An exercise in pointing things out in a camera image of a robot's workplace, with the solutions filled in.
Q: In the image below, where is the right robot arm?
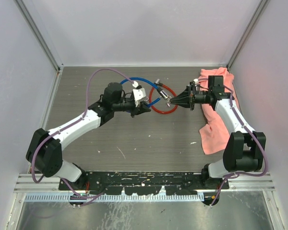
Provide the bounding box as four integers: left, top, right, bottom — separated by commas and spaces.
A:
169, 75, 268, 189

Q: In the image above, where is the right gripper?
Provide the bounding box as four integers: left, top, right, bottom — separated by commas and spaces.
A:
169, 84, 211, 111

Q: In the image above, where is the slotted cable duct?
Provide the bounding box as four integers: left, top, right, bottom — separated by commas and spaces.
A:
24, 192, 204, 203

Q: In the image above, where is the blue cable lock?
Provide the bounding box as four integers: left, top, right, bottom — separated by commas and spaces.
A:
130, 77, 168, 108

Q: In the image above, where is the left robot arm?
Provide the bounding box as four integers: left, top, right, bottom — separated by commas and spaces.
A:
26, 82, 151, 190

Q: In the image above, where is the pink cloth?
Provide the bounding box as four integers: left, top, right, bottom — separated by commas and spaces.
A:
199, 67, 234, 155

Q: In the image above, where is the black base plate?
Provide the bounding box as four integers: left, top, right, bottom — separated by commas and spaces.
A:
69, 171, 223, 196

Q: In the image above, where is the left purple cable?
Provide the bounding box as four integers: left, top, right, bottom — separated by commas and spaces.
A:
31, 69, 141, 208

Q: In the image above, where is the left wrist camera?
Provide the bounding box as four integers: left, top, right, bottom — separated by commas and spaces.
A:
132, 88, 146, 102

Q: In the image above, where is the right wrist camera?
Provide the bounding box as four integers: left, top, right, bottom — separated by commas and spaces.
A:
190, 78, 200, 91

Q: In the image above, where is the red cable lock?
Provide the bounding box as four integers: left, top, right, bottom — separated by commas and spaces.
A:
148, 79, 178, 115

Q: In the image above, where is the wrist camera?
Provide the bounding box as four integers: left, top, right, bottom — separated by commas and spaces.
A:
132, 88, 146, 102
190, 78, 200, 91

